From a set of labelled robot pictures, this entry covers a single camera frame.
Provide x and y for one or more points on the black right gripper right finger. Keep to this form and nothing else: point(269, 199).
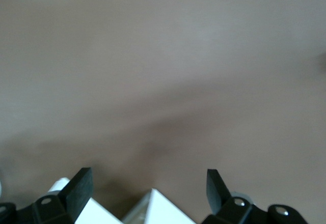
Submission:
point(216, 193)

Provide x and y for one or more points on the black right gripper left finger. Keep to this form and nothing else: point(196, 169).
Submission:
point(76, 198)

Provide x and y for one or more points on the white drawer cabinet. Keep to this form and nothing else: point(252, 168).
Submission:
point(168, 213)

